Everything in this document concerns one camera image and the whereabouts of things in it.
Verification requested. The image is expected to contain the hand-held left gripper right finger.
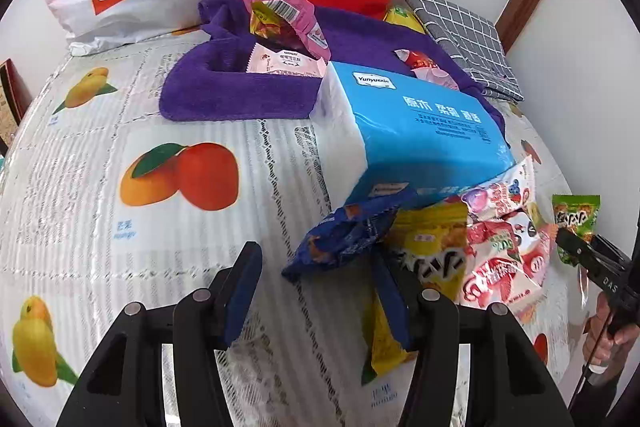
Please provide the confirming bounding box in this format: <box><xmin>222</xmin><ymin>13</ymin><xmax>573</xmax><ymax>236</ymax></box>
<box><xmin>370</xmin><ymin>247</ymin><xmax>576</xmax><ymax>427</ymax></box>

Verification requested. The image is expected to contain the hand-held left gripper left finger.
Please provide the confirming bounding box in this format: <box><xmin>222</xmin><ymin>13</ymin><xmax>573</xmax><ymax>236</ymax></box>
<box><xmin>55</xmin><ymin>241</ymin><xmax>264</xmax><ymax>427</ymax></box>

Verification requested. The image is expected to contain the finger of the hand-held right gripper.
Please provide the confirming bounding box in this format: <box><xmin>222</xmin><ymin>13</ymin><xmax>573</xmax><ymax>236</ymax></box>
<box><xmin>555</xmin><ymin>227</ymin><xmax>608</xmax><ymax>268</ymax></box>

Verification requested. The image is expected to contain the green snack packet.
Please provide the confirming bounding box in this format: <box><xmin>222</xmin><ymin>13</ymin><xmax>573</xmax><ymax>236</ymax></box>
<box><xmin>551</xmin><ymin>194</ymin><xmax>601</xmax><ymax>265</ymax></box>

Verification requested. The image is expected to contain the yellow snack packet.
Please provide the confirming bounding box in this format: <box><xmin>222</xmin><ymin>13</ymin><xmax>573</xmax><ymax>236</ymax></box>
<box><xmin>361</xmin><ymin>202</ymin><xmax>468</xmax><ymax>387</ymax></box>

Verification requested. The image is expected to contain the red white strawberry snack packet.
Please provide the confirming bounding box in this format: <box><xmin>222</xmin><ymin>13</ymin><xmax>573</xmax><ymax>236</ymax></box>
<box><xmin>462</xmin><ymin>217</ymin><xmax>557</xmax><ymax>312</ymax></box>

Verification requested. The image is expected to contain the blue snack packet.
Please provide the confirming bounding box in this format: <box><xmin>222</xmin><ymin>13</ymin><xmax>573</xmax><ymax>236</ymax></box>
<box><xmin>281</xmin><ymin>189</ymin><xmax>420</xmax><ymax>282</ymax></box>

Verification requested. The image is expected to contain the white cartoon snack packet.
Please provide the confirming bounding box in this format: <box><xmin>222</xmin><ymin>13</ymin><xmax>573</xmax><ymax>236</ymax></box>
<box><xmin>462</xmin><ymin>154</ymin><xmax>537</xmax><ymax>228</ymax></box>

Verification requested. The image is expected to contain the blue tissue pack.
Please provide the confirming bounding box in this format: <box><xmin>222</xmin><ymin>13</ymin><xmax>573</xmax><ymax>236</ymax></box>
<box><xmin>312</xmin><ymin>61</ymin><xmax>518</xmax><ymax>208</ymax></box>

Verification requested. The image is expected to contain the purple towel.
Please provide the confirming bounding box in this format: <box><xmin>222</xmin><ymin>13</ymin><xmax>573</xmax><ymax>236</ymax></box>
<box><xmin>159</xmin><ymin>0</ymin><xmax>511</xmax><ymax>148</ymax></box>

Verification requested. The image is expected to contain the light pink snack packet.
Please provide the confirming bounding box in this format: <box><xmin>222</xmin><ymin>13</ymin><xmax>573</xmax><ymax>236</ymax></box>
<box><xmin>247</xmin><ymin>43</ymin><xmax>328</xmax><ymax>78</ymax></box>
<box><xmin>412</xmin><ymin>66</ymin><xmax>460</xmax><ymax>92</ymax></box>

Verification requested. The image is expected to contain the magenta snack packet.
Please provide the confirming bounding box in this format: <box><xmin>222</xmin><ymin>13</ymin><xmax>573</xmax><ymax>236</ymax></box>
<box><xmin>240</xmin><ymin>0</ymin><xmax>333</xmax><ymax>60</ymax></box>

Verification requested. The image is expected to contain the person's right hand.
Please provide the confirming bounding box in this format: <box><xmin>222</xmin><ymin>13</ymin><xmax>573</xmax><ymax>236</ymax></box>
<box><xmin>580</xmin><ymin>296</ymin><xmax>640</xmax><ymax>370</ymax></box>

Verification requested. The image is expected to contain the fruit print tablecloth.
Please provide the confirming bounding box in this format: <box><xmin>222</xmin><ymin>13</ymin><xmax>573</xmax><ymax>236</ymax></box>
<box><xmin>0</xmin><ymin>24</ymin><xmax>586</xmax><ymax>427</ymax></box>

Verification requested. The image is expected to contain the grey checked folded cloth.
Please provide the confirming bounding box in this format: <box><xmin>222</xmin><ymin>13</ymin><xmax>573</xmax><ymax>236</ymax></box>
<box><xmin>399</xmin><ymin>0</ymin><xmax>526</xmax><ymax>102</ymax></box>

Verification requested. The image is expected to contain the yellow green snack bag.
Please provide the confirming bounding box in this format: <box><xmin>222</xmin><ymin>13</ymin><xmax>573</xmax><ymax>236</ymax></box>
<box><xmin>382</xmin><ymin>5</ymin><xmax>426</xmax><ymax>35</ymax></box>

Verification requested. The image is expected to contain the brown patterned book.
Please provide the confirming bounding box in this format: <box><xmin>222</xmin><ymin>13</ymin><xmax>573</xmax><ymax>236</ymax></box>
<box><xmin>0</xmin><ymin>58</ymin><xmax>26</xmax><ymax>152</ymax></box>

